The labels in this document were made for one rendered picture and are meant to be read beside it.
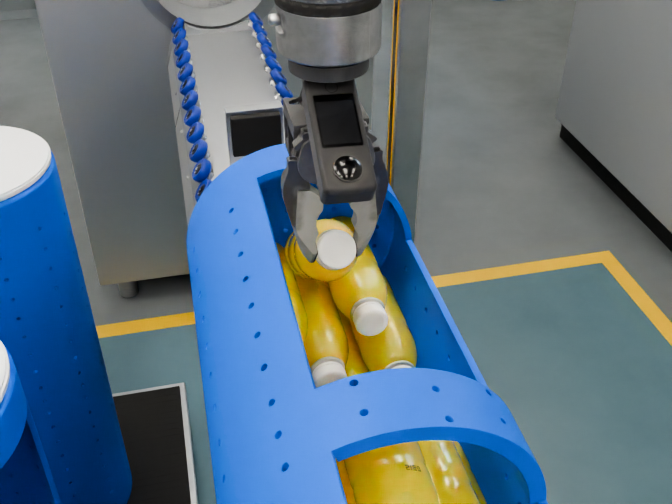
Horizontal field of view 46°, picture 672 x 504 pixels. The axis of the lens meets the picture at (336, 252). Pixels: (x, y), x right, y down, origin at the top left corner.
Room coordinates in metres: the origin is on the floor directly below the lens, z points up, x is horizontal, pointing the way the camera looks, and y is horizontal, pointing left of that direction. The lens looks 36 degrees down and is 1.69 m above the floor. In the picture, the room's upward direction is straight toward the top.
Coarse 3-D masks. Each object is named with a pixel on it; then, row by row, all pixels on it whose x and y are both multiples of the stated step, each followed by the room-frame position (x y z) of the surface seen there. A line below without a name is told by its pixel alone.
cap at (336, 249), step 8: (328, 232) 0.63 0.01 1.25; (336, 232) 0.63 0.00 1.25; (344, 232) 0.64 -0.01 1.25; (320, 240) 0.63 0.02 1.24; (328, 240) 0.63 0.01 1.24; (336, 240) 0.63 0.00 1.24; (344, 240) 0.63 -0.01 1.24; (352, 240) 0.63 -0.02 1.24; (320, 248) 0.62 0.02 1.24; (328, 248) 0.62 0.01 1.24; (336, 248) 0.63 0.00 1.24; (344, 248) 0.63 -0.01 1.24; (352, 248) 0.63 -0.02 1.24; (320, 256) 0.62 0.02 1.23; (328, 256) 0.62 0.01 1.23; (336, 256) 0.62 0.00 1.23; (344, 256) 0.62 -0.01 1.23; (352, 256) 0.62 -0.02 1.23; (328, 264) 0.61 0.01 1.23; (336, 264) 0.62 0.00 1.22; (344, 264) 0.62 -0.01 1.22
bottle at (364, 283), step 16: (352, 224) 0.83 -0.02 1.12; (368, 256) 0.77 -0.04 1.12; (352, 272) 0.73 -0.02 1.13; (368, 272) 0.73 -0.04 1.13; (336, 288) 0.72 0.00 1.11; (352, 288) 0.71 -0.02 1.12; (368, 288) 0.71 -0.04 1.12; (384, 288) 0.72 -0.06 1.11; (336, 304) 0.72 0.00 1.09; (352, 304) 0.70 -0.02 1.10; (384, 304) 0.71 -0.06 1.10; (352, 320) 0.69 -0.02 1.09
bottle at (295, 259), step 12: (324, 228) 0.66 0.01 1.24; (336, 228) 0.66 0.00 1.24; (348, 228) 0.68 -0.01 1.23; (288, 240) 0.75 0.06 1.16; (288, 252) 0.72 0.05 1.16; (300, 252) 0.66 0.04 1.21; (288, 264) 0.74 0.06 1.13; (300, 264) 0.66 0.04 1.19; (312, 264) 0.64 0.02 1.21; (300, 276) 0.73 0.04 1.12; (312, 276) 0.65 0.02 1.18; (324, 276) 0.64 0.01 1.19; (336, 276) 0.64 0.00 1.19
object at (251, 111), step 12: (228, 108) 1.25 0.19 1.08; (240, 108) 1.25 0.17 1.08; (252, 108) 1.25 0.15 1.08; (264, 108) 1.25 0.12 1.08; (276, 108) 1.25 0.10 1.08; (228, 120) 1.24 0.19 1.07; (240, 120) 1.22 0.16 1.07; (252, 120) 1.23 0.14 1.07; (264, 120) 1.23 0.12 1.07; (276, 120) 1.24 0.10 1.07; (228, 132) 1.24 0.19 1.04; (240, 132) 1.22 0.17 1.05; (252, 132) 1.23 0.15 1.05; (264, 132) 1.23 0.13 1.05; (276, 132) 1.24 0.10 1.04; (228, 144) 1.24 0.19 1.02; (240, 144) 1.22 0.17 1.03; (252, 144) 1.23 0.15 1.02; (264, 144) 1.23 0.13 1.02; (276, 144) 1.24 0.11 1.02; (240, 156) 1.24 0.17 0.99
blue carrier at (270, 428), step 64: (256, 192) 0.75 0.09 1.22; (192, 256) 0.75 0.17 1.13; (256, 256) 0.64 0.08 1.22; (384, 256) 0.87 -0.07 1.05; (256, 320) 0.55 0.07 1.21; (448, 320) 0.66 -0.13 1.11; (256, 384) 0.48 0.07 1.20; (384, 384) 0.44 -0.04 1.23; (448, 384) 0.45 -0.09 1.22; (256, 448) 0.42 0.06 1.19; (320, 448) 0.39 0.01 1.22; (512, 448) 0.42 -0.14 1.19
